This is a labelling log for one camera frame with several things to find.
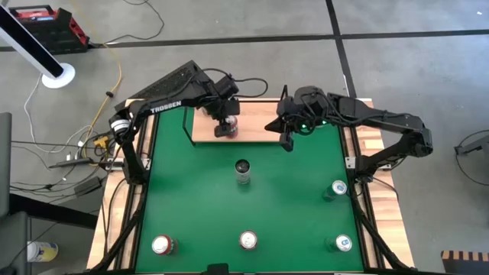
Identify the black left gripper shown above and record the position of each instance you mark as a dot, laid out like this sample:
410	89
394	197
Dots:
229	107

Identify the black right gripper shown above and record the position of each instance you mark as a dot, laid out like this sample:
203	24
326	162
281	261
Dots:
292	114

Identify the red Fanta can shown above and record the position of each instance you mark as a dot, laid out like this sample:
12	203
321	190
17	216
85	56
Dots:
161	244
233	128

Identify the white Celsius can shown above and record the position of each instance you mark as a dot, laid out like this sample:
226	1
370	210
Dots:
242	175

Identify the blue Red Bull can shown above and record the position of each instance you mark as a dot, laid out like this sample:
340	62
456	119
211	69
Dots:
339	187

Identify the red Star Wars Coca-Cola can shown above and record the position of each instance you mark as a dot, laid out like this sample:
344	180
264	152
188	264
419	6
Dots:
248	240

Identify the green can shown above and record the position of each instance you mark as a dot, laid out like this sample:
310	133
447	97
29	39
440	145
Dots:
344	243

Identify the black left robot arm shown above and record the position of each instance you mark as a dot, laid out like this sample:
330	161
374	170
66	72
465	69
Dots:
145	109

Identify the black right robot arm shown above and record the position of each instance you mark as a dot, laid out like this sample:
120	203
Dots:
382	118

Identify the black perforated block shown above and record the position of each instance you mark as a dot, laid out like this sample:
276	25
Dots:
168	82

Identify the silver mounting plate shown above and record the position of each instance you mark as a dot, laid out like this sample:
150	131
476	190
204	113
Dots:
350	162
146	164

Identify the green table mat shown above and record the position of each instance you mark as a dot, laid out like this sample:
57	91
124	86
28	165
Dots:
267	214

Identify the yellow plug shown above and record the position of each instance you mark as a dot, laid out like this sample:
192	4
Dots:
101	142

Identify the black power adapter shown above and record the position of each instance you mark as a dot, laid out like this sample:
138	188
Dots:
88	186

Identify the black power strip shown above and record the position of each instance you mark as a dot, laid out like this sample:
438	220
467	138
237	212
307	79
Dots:
70	163

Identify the white floor stand black panel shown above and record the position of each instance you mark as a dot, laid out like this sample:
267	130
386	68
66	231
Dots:
57	76

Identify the black flat bar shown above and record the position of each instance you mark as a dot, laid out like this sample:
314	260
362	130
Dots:
53	212

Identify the red and black toolbox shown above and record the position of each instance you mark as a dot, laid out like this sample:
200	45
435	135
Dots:
57	32

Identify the black stand foot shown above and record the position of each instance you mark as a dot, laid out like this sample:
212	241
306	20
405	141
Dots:
473	147

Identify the yellow and white container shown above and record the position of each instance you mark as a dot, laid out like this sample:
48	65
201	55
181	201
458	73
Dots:
42	252

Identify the grey cabinet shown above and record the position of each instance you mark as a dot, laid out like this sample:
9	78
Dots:
15	244

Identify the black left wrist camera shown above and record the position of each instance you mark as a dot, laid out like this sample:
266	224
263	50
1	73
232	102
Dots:
227	87

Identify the black aluminium table frame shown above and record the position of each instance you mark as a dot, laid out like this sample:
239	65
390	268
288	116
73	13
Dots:
363	229

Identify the black small camera box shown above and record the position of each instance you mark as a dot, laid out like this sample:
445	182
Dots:
217	269

